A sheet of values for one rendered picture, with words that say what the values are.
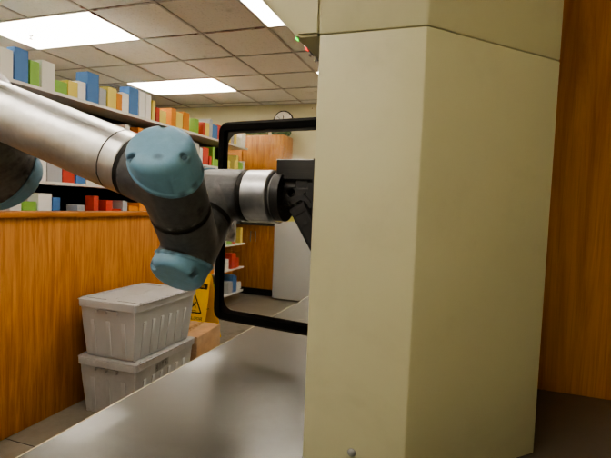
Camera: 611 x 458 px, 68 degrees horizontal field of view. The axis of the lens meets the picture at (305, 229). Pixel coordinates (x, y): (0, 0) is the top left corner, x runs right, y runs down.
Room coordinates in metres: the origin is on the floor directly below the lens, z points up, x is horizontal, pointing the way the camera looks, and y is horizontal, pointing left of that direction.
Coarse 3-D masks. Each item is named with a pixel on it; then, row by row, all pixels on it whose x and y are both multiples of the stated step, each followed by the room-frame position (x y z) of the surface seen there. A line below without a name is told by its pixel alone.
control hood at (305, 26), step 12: (264, 0) 0.51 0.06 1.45; (276, 0) 0.50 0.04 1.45; (288, 0) 0.50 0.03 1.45; (300, 0) 0.49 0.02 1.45; (312, 0) 0.49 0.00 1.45; (276, 12) 0.51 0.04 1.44; (288, 12) 0.50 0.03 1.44; (300, 12) 0.49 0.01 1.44; (312, 12) 0.49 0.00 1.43; (288, 24) 0.50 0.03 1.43; (300, 24) 0.49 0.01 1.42; (312, 24) 0.49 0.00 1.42; (300, 36) 0.50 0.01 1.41; (312, 36) 0.49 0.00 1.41; (312, 48) 0.53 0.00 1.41
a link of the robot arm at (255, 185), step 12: (252, 180) 0.63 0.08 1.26; (264, 180) 0.63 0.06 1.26; (240, 192) 0.63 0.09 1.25; (252, 192) 0.62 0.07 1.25; (264, 192) 0.62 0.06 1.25; (240, 204) 0.63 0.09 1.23; (252, 204) 0.63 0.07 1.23; (264, 204) 0.62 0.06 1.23; (252, 216) 0.64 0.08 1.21; (264, 216) 0.63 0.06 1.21
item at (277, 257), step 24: (240, 144) 0.90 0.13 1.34; (264, 144) 0.87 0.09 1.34; (288, 144) 0.85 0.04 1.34; (312, 144) 0.83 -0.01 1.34; (240, 168) 0.90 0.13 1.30; (264, 168) 0.87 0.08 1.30; (240, 240) 0.89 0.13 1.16; (264, 240) 0.87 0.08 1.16; (288, 240) 0.85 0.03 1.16; (240, 264) 0.89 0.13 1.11; (264, 264) 0.87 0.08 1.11; (288, 264) 0.84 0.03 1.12; (240, 288) 0.89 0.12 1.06; (264, 288) 0.87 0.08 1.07; (288, 288) 0.84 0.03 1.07; (264, 312) 0.87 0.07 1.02; (288, 312) 0.84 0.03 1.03
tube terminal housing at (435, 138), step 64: (384, 0) 0.47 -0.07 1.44; (448, 0) 0.46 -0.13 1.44; (512, 0) 0.50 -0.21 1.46; (320, 64) 0.49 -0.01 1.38; (384, 64) 0.46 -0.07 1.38; (448, 64) 0.46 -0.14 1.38; (512, 64) 0.50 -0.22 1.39; (320, 128) 0.49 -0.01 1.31; (384, 128) 0.46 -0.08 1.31; (448, 128) 0.47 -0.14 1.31; (512, 128) 0.51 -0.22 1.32; (320, 192) 0.48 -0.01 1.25; (384, 192) 0.46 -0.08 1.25; (448, 192) 0.47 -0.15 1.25; (512, 192) 0.51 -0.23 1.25; (320, 256) 0.48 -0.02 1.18; (384, 256) 0.46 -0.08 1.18; (448, 256) 0.47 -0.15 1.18; (512, 256) 0.51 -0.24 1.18; (320, 320) 0.48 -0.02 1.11; (384, 320) 0.46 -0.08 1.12; (448, 320) 0.47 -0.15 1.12; (512, 320) 0.52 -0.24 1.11; (320, 384) 0.48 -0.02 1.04; (384, 384) 0.46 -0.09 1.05; (448, 384) 0.48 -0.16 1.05; (512, 384) 0.52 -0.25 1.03; (320, 448) 0.48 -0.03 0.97; (384, 448) 0.46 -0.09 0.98; (448, 448) 0.48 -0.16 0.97; (512, 448) 0.52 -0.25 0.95
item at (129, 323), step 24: (120, 288) 2.84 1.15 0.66; (144, 288) 2.89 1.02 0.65; (168, 288) 2.92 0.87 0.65; (96, 312) 2.50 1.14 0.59; (120, 312) 2.45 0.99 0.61; (144, 312) 2.49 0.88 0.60; (168, 312) 2.71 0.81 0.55; (96, 336) 2.52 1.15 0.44; (120, 336) 2.46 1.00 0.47; (144, 336) 2.51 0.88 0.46; (168, 336) 2.74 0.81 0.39
